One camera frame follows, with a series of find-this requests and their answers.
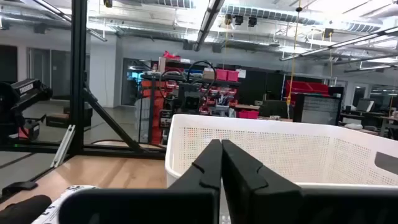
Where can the ceiling light bar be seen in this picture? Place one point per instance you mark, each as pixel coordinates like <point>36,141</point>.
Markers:
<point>208,21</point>
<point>342,42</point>

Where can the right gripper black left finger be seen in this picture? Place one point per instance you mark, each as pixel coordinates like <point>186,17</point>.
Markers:
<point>186,205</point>

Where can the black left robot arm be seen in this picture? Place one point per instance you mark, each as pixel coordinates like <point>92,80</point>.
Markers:
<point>28,88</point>

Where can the shelf rack with red bins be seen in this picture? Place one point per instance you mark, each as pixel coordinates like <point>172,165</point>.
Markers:
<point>217,93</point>

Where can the black aluminium table frame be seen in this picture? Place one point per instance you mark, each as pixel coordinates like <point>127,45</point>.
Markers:
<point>78,62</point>

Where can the white perforated plastic basket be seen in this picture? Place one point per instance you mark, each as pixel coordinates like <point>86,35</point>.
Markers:
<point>280,149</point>

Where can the dark floor boxes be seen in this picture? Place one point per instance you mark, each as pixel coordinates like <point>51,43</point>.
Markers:
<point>62,118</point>

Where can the black framed monitor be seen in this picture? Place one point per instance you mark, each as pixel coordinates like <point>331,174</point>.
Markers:
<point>317,109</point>

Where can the silver metal bracket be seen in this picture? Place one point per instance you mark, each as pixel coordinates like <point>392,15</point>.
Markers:
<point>63,146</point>

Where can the red wall panel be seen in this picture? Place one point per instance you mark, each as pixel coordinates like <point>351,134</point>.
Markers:
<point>308,87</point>

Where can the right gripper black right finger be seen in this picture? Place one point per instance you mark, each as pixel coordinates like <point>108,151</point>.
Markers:
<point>264,202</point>

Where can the white printed wipes pack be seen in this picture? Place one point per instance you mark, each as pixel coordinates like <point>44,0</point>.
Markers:
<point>51,211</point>

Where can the office desk with monitors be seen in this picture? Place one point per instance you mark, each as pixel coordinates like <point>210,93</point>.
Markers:
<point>367,115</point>

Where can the black flat clamp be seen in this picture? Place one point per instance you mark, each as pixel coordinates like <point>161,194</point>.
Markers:
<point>18,187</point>

